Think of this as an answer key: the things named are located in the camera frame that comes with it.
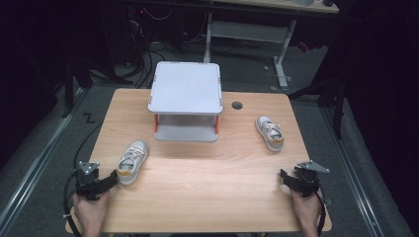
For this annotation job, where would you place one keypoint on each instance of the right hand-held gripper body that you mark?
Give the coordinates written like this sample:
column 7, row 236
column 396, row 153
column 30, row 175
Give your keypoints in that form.
column 309, row 179

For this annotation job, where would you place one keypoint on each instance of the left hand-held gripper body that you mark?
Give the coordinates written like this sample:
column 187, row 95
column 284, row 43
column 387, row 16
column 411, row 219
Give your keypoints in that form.
column 86, row 180

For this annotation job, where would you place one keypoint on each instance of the white sneaker with tan heel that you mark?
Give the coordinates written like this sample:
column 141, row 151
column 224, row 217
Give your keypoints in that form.
column 270, row 132
column 133, row 161

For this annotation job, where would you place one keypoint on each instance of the white two-tier shoe rack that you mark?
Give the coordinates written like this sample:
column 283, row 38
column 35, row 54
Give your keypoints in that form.
column 186, row 94

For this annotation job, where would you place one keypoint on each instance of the person's left hand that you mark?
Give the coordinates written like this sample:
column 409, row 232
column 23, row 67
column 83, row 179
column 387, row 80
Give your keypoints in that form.
column 91, row 212

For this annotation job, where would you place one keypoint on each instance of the person's right hand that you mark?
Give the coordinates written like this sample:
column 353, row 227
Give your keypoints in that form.
column 306, row 212

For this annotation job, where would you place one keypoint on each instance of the grey tape strip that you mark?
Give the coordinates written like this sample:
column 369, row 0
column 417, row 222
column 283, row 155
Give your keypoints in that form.
column 328, row 201

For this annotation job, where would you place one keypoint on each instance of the black metal stand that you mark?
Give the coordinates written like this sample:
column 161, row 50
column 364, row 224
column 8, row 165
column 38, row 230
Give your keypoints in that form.
column 70, row 89
column 331, row 95

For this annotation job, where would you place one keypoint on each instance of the white-framed wooden desk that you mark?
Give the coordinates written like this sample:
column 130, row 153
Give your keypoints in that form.
column 250, row 31

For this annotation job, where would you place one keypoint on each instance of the metal floor rail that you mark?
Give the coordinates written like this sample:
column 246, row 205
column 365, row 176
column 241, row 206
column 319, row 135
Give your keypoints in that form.
column 34, row 171
column 354, row 171

